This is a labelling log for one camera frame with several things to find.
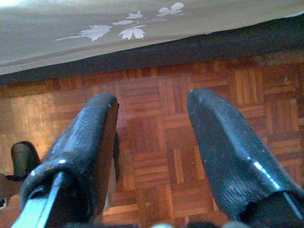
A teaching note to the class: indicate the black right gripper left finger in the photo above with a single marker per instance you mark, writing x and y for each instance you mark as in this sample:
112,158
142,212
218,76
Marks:
78,154

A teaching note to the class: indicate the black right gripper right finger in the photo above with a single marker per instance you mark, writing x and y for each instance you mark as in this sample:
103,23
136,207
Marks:
232,154

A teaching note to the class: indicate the black robot right foot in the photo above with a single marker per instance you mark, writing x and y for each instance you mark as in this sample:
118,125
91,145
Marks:
23,156

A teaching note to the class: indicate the grey leaf print bed sheet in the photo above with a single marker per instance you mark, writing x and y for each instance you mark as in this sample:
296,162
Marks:
166,40

